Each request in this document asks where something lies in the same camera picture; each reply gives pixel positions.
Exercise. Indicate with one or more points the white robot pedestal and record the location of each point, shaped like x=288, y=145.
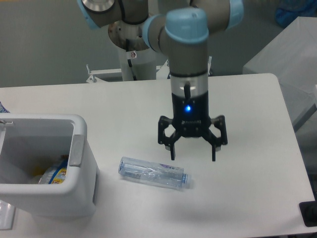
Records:
x=137, y=60

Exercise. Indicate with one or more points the blue patterned object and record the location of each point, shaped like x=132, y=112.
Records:
x=3, y=109

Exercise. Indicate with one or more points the white pedestal foot bracket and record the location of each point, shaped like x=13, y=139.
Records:
x=104, y=75

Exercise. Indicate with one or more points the yellow white trash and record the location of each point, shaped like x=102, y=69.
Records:
x=37, y=174

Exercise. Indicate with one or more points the blue plastic bag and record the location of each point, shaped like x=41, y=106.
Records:
x=288, y=10

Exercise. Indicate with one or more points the grey covered side table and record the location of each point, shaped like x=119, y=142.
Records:
x=292, y=58

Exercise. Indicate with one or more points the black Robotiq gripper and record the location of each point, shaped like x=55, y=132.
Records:
x=190, y=116

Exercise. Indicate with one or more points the black clamp mount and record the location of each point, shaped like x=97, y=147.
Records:
x=309, y=213

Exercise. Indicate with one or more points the blue snack wrapper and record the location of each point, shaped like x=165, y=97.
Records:
x=56, y=174

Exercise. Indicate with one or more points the white trash can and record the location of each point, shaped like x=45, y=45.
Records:
x=27, y=140

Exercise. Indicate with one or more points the clear crushed plastic bottle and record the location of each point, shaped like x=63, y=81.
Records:
x=154, y=174

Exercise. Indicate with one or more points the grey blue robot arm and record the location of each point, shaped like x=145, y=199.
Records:
x=181, y=35

